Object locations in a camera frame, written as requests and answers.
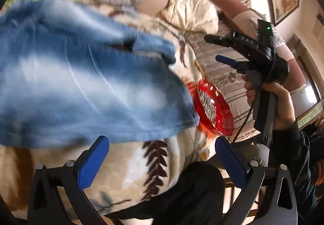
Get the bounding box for blue denim jeans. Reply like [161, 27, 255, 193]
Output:
[1, 0, 199, 148]

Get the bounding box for cream leaf-print blanket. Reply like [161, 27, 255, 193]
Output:
[1, 0, 209, 218]

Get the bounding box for red plastic bowl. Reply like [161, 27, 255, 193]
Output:
[193, 80, 234, 136]

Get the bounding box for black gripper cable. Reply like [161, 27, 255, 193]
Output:
[231, 37, 277, 144]

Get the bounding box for striped beige bedsheet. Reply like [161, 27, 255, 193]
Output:
[184, 0, 269, 142]

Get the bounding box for black sleeve right forearm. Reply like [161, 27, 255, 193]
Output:
[269, 124, 323, 224]

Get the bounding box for brown padded headboard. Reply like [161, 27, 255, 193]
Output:
[210, 0, 306, 95]

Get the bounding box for cream crumpled cloth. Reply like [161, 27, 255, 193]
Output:
[161, 0, 218, 34]

